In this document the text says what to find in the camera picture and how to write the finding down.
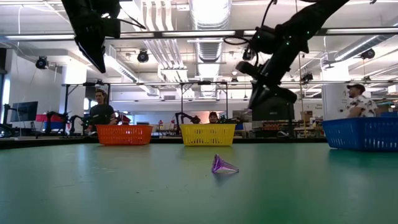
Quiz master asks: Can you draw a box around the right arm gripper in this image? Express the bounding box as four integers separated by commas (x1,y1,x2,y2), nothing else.
236,40,308,110

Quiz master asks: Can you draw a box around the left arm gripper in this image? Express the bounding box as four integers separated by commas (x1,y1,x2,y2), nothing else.
62,0,121,74

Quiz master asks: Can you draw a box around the yellow plastic basket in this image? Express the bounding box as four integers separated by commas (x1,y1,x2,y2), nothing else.
179,123,237,147

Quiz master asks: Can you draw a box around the large black monitor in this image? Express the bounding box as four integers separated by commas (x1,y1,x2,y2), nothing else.
251,101,295,122

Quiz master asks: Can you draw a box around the white pillar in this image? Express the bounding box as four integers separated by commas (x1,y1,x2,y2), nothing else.
322,67,351,121

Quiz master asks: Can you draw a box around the purple witch hat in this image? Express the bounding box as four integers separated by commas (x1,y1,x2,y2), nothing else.
211,154,240,174

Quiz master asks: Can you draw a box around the overhead light bar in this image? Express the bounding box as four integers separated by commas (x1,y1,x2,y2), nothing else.
0,27,398,40

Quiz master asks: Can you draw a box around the orange plastic basket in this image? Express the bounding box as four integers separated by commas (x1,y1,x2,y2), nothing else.
95,124,154,146

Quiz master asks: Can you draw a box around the dark computer monitor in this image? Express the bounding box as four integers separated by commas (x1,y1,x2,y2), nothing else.
11,101,39,122

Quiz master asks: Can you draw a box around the blue plastic basket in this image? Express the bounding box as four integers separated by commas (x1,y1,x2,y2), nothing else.
322,117,398,152

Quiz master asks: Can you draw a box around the green table mat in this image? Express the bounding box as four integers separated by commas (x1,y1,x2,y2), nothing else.
0,142,398,224

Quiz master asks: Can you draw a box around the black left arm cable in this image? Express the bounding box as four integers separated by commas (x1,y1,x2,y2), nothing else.
119,7,147,30

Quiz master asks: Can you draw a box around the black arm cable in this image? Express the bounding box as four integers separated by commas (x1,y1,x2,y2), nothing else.
223,0,277,46
119,7,147,30

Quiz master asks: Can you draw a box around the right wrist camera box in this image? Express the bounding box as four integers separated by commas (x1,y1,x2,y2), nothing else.
248,26,277,54

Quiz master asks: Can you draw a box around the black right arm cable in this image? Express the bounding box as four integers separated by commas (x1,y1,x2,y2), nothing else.
223,0,277,46

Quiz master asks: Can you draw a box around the black background rig frame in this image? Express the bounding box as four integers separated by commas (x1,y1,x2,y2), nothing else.
61,81,111,136
181,81,229,125

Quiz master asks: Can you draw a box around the round silver air duct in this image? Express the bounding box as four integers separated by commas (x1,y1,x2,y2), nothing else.
188,0,233,97

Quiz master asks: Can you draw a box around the slanted silver air duct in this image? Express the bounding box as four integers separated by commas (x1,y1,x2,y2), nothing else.
334,33,397,63

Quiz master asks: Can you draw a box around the black aluminium table frame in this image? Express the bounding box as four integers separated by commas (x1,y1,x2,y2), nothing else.
0,136,327,149

